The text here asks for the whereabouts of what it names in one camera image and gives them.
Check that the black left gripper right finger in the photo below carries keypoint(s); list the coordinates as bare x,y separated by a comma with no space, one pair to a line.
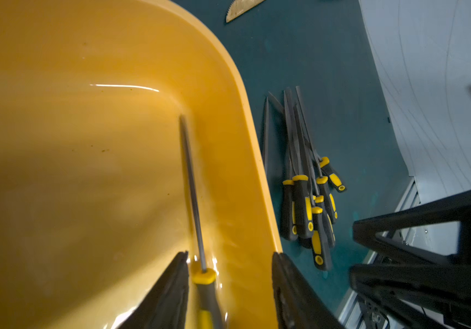
297,305

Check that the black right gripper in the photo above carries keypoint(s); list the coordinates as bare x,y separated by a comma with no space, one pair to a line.
416,287

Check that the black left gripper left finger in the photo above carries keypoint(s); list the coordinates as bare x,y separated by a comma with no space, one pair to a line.
165,305

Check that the file tool black yellow handle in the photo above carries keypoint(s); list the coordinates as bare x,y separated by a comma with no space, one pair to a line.
319,241
302,199
322,187
265,135
288,228
209,312
324,166

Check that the yellow plastic storage box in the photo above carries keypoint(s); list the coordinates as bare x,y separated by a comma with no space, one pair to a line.
94,199

